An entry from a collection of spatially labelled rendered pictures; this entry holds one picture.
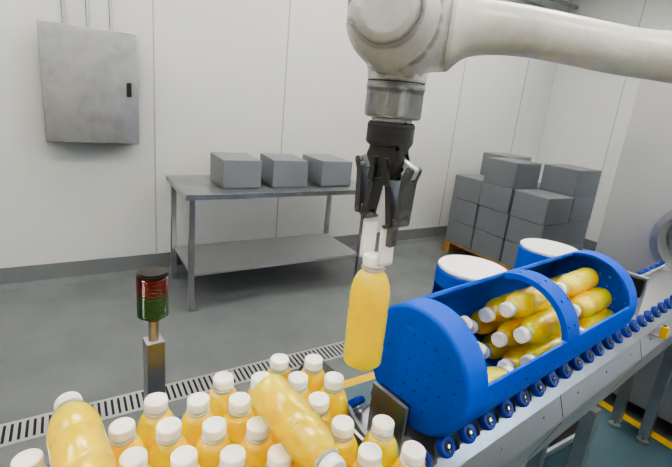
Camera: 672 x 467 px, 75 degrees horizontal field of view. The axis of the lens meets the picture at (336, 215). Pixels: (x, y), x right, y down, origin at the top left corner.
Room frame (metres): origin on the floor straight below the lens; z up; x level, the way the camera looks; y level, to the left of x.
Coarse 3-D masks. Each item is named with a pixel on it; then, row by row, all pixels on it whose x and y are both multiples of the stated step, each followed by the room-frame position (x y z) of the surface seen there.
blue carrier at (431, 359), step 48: (480, 288) 1.18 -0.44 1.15; (624, 288) 1.29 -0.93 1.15; (432, 336) 0.80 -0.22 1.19; (480, 336) 1.17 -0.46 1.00; (576, 336) 1.00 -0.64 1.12; (384, 384) 0.88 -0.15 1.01; (432, 384) 0.78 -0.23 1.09; (480, 384) 0.74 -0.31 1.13; (528, 384) 0.89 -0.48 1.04; (432, 432) 0.77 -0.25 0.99
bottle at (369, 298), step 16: (368, 272) 0.69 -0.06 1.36; (384, 272) 0.70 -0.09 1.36; (352, 288) 0.69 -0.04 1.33; (368, 288) 0.67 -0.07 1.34; (384, 288) 0.68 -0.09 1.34; (352, 304) 0.68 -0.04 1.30; (368, 304) 0.66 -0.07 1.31; (384, 304) 0.67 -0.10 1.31; (352, 320) 0.68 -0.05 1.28; (368, 320) 0.66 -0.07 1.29; (384, 320) 0.68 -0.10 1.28; (352, 336) 0.67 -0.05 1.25; (368, 336) 0.66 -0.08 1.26; (384, 336) 0.69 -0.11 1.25; (352, 352) 0.67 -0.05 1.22; (368, 352) 0.66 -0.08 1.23; (368, 368) 0.66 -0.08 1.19
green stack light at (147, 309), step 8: (136, 296) 0.82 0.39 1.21; (168, 296) 0.84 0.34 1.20; (144, 304) 0.80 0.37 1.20; (152, 304) 0.80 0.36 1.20; (160, 304) 0.81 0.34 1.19; (168, 304) 0.84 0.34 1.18; (144, 312) 0.80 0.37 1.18; (152, 312) 0.80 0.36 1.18; (160, 312) 0.81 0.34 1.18; (168, 312) 0.84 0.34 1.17; (144, 320) 0.80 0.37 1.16; (152, 320) 0.80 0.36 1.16
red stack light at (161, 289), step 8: (136, 280) 0.81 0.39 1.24; (160, 280) 0.81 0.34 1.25; (168, 280) 0.84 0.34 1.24; (136, 288) 0.82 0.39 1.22; (144, 288) 0.80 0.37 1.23; (152, 288) 0.80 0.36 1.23; (160, 288) 0.81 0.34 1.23; (168, 288) 0.84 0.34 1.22; (144, 296) 0.80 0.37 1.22; (152, 296) 0.80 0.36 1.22; (160, 296) 0.81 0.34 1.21
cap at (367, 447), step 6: (366, 444) 0.59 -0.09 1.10; (372, 444) 0.59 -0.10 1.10; (360, 450) 0.58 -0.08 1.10; (366, 450) 0.58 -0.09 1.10; (372, 450) 0.58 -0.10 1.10; (378, 450) 0.58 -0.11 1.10; (360, 456) 0.57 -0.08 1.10; (366, 456) 0.56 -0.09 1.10; (372, 456) 0.57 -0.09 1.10; (378, 456) 0.57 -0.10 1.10; (360, 462) 0.57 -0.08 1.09; (366, 462) 0.56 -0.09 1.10; (372, 462) 0.56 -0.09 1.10; (378, 462) 0.56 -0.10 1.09
